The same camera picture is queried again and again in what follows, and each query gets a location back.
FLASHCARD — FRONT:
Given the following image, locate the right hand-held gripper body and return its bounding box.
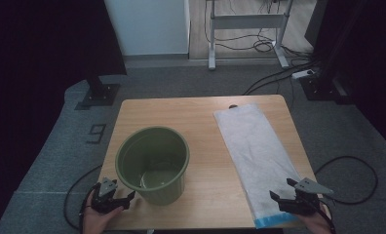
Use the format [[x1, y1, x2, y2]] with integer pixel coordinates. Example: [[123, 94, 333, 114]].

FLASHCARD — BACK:
[[278, 177, 334, 216]]

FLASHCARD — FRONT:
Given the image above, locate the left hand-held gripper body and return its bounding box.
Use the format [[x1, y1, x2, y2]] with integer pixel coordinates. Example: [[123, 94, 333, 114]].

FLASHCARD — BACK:
[[91, 176, 131, 215]]

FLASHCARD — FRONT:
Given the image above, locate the green plastic bin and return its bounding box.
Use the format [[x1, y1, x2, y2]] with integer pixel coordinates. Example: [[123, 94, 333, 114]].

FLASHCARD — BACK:
[[114, 126, 191, 207]]

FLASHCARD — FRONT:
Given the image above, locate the white blue-edged plastic bag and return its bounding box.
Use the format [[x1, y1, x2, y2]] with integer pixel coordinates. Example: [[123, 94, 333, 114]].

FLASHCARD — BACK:
[[212, 102, 302, 229]]

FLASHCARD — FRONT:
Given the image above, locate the person's right hand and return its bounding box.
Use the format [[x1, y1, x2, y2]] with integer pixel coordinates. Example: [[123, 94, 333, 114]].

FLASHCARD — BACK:
[[294, 204, 333, 234]]

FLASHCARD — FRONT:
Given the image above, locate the person's left hand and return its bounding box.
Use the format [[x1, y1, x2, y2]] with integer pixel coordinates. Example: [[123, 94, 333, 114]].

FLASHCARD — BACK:
[[83, 194, 126, 234]]

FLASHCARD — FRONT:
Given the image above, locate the black stand base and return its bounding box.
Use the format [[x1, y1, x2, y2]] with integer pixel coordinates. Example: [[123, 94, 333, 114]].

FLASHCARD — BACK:
[[74, 76, 121, 111]]

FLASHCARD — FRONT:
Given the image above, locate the black stand with base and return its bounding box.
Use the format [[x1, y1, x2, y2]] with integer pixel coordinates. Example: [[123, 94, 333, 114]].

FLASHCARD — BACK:
[[299, 0, 367, 105]]

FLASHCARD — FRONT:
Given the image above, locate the white power strip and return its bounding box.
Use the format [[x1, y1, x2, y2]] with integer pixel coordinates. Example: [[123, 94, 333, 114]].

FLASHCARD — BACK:
[[291, 68, 316, 80]]

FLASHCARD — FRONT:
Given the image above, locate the dark curtain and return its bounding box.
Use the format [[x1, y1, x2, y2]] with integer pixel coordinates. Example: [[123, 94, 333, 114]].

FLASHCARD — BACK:
[[304, 0, 386, 155], [0, 0, 128, 228]]

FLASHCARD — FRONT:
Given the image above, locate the white panel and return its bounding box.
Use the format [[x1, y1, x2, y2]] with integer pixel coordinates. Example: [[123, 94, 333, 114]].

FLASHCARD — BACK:
[[103, 0, 191, 57]]

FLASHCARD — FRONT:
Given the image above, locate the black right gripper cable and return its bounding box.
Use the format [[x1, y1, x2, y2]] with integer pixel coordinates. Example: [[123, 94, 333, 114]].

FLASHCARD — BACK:
[[311, 198, 337, 234]]

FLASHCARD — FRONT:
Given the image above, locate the black looped cable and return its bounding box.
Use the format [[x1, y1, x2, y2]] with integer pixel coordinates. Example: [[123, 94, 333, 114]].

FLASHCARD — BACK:
[[314, 155, 379, 206], [63, 165, 103, 232]]

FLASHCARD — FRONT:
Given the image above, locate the black cables to power strip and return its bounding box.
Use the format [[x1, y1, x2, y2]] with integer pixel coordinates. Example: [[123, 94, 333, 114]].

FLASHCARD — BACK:
[[242, 60, 319, 111]]

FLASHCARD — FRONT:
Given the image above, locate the tangle of black cables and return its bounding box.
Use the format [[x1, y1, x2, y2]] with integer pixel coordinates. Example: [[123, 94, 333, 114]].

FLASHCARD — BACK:
[[203, 0, 314, 62]]

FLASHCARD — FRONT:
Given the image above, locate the white metal stand frame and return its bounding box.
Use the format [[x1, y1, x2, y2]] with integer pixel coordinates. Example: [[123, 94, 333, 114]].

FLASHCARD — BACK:
[[205, 0, 294, 71]]

